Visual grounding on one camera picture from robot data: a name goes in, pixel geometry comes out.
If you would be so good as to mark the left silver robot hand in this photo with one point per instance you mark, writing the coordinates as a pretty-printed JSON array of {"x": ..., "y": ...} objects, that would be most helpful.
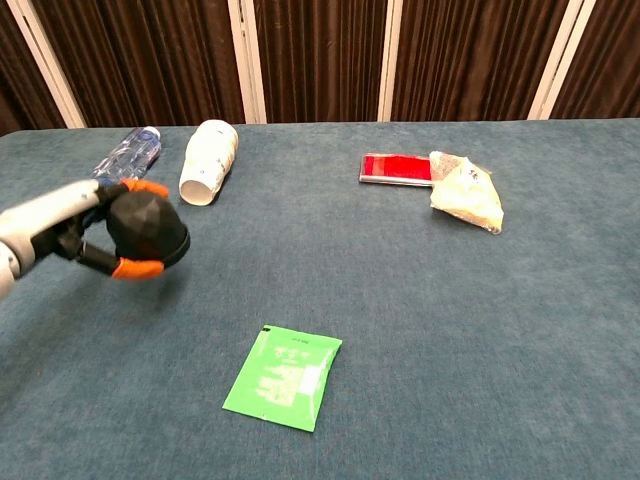
[{"x": 45, "y": 215}]

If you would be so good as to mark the black faceted dome object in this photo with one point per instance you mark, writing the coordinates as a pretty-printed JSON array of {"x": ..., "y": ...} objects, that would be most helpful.
[{"x": 145, "y": 225}]

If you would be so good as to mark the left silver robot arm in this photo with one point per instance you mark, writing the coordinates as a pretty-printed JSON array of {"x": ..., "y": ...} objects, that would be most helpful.
[{"x": 6, "y": 270}]

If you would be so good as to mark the white paper cup stack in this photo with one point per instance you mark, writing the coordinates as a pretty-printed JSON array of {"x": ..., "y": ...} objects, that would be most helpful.
[{"x": 207, "y": 160}]

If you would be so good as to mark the clear plastic water bottle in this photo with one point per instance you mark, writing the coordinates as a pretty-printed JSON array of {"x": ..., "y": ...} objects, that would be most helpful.
[{"x": 132, "y": 150}]

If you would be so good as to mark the brown curtain panel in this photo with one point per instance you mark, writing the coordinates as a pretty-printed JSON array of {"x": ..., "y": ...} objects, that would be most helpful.
[
  {"x": 320, "y": 60},
  {"x": 610, "y": 60},
  {"x": 15, "y": 75},
  {"x": 475, "y": 60},
  {"x": 150, "y": 60}
]

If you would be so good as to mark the green sachet packet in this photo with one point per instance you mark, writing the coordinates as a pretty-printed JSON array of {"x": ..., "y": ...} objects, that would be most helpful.
[{"x": 285, "y": 375}]

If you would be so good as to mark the flat red and silver box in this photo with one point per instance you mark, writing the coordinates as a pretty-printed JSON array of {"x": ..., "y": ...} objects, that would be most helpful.
[{"x": 395, "y": 169}]

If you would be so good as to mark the blue felt table cover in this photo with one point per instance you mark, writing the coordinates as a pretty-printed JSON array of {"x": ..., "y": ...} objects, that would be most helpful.
[{"x": 400, "y": 300}]

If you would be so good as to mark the clear bag with white contents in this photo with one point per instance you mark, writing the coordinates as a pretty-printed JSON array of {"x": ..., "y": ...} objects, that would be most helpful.
[{"x": 465, "y": 200}]

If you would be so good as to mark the white screen frame post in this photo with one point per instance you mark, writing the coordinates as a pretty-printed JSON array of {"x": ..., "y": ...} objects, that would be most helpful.
[
  {"x": 391, "y": 60},
  {"x": 556, "y": 60},
  {"x": 44, "y": 60},
  {"x": 246, "y": 60}
]

